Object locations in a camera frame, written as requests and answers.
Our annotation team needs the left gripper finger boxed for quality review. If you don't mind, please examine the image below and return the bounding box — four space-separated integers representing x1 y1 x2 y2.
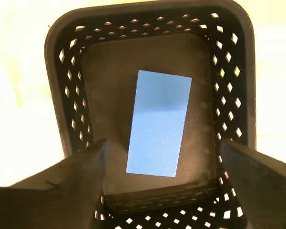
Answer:
221 139 286 229
0 139 111 229

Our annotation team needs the black perforated plastic basket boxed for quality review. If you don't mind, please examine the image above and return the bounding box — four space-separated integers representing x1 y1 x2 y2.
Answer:
43 0 257 229

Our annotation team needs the blue rectangular block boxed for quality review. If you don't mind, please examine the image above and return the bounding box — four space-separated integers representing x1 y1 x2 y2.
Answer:
126 70 193 178

